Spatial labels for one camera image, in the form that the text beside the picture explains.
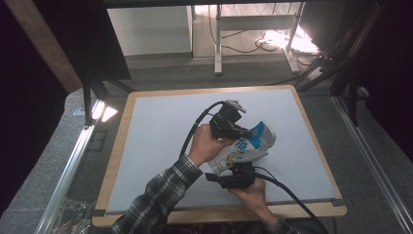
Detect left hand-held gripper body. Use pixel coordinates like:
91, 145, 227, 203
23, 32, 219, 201
208, 98, 247, 140

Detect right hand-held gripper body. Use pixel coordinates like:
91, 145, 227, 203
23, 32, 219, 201
220, 148, 269, 189

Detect blue and white milk carton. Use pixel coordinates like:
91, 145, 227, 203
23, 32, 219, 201
207, 120, 272, 176

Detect clear cup with white lid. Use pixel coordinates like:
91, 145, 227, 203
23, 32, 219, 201
259, 123, 278, 154

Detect person's right hand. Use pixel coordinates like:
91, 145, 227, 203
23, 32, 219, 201
227, 176, 281, 228

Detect person's left hand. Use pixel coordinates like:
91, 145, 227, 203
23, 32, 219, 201
187, 123, 235, 168

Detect white table mat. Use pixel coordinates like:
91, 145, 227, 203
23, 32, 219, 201
105, 88, 337, 214

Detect black tripod stand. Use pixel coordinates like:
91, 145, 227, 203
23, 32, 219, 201
295, 0, 388, 128

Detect white cabinet panel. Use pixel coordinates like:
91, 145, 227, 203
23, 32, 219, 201
106, 6, 194, 58

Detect black metal stand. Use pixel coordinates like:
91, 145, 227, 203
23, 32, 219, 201
81, 74, 135, 126

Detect clear plastic bag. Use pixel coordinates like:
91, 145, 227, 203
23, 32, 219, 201
48, 198, 95, 234

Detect black board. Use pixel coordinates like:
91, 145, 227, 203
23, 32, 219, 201
64, 0, 132, 82

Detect brown wooden beam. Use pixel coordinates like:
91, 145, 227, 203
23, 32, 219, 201
4, 0, 84, 94

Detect left hand-held gripper black cable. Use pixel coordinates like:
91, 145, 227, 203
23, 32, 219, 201
178, 100, 227, 159

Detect hand-held gripper black cable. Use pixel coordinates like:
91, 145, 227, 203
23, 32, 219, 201
178, 100, 227, 159
252, 166, 329, 234

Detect right hand-held gripper black cable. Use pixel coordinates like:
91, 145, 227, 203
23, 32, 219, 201
252, 166, 329, 234

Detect black floor cables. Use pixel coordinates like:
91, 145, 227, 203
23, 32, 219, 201
207, 3, 322, 55

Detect white metal desk frame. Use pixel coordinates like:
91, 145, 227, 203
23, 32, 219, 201
213, 3, 301, 76

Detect aluminium rail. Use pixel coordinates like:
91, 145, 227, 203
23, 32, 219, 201
332, 96, 413, 233
33, 125, 96, 234

